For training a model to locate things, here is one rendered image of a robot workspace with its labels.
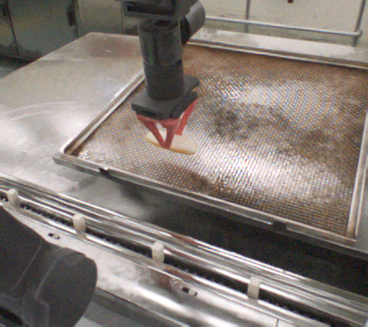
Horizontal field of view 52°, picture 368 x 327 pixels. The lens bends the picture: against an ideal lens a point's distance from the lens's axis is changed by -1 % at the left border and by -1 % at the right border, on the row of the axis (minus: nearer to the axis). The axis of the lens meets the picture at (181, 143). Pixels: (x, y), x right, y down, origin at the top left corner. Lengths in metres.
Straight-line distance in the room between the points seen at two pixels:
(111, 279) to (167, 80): 0.28
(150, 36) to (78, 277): 0.30
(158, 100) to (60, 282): 0.29
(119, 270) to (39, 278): 0.20
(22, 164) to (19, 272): 0.52
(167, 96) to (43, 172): 0.36
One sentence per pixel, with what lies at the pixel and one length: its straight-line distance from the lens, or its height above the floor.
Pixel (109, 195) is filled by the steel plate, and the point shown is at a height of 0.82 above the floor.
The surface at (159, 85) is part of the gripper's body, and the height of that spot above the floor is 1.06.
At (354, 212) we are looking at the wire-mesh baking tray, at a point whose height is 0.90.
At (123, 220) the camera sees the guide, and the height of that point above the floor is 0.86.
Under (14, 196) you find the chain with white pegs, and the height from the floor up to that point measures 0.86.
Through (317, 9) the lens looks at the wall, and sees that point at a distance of 4.13.
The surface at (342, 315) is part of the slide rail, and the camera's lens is 0.54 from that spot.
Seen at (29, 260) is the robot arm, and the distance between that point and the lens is 0.36.
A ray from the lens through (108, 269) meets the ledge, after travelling 0.54.
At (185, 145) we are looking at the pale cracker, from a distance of 0.61.
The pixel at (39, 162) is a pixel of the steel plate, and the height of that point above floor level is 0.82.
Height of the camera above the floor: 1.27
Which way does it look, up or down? 31 degrees down
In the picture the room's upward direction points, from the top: straight up
